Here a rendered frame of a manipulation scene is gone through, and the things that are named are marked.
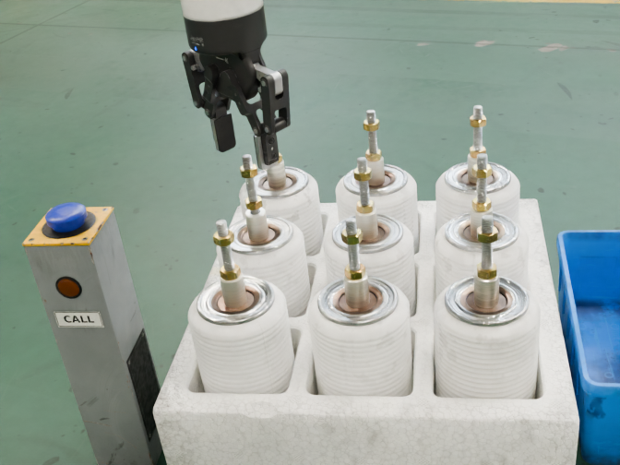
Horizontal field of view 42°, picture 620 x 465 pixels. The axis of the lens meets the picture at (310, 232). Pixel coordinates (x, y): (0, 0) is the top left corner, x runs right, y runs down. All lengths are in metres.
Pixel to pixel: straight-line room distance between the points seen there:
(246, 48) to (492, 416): 0.40
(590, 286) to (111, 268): 0.64
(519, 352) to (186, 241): 0.77
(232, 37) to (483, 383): 0.38
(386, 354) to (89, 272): 0.30
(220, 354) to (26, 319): 0.58
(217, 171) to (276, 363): 0.86
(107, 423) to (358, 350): 0.34
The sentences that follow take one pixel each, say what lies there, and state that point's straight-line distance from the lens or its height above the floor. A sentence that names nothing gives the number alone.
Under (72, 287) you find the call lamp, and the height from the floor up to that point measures 0.26.
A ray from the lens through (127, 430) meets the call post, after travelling 0.96.
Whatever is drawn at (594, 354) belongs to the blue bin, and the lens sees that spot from 1.10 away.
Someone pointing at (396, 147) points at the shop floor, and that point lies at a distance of 1.62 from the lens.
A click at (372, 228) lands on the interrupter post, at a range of 0.85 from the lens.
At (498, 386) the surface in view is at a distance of 0.77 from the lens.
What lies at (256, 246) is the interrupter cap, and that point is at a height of 0.25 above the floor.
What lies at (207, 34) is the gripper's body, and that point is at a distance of 0.76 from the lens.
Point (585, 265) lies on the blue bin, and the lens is 1.15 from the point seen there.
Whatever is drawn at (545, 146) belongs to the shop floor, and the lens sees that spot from 1.61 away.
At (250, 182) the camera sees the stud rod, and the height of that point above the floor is 0.32.
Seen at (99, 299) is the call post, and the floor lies 0.25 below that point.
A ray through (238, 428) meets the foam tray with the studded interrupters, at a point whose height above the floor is 0.16.
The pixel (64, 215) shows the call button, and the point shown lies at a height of 0.33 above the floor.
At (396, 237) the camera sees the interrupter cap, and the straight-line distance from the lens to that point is 0.85.
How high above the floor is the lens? 0.71
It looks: 31 degrees down
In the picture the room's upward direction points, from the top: 7 degrees counter-clockwise
